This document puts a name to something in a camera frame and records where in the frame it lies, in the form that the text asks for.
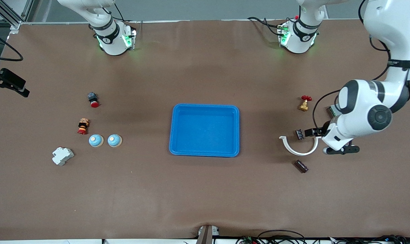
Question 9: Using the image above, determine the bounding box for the blue call bell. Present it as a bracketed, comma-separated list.
[89, 134, 104, 148]
[107, 134, 123, 148]

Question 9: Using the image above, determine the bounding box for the red yellow emergency stop button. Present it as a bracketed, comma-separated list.
[77, 118, 90, 135]

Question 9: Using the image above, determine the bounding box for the red push button black base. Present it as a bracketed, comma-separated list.
[87, 92, 100, 108]

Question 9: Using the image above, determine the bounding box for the white circuit breaker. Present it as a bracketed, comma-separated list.
[52, 146, 75, 166]

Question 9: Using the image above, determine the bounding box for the blue plastic tray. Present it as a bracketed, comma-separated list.
[169, 104, 240, 158]

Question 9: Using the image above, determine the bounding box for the brown table mat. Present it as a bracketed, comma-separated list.
[0, 19, 410, 240]

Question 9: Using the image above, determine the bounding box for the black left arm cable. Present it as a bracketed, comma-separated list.
[312, 0, 392, 133]

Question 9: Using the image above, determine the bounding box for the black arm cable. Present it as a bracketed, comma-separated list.
[312, 0, 392, 133]
[0, 29, 24, 62]

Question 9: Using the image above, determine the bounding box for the white half ring clamp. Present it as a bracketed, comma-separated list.
[279, 136, 322, 156]

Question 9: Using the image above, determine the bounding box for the brass valve red handle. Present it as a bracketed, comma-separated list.
[298, 95, 312, 112]

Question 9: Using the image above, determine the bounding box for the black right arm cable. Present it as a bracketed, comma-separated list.
[0, 29, 24, 62]

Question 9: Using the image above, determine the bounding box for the aluminium frame profile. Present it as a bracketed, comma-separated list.
[0, 0, 34, 34]

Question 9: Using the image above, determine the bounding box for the black base cable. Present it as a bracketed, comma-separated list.
[247, 16, 283, 37]

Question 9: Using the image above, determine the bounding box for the black cable bundle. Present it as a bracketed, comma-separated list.
[235, 230, 410, 244]

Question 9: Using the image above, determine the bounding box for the grey camera stand post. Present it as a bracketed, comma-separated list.
[198, 225, 220, 244]

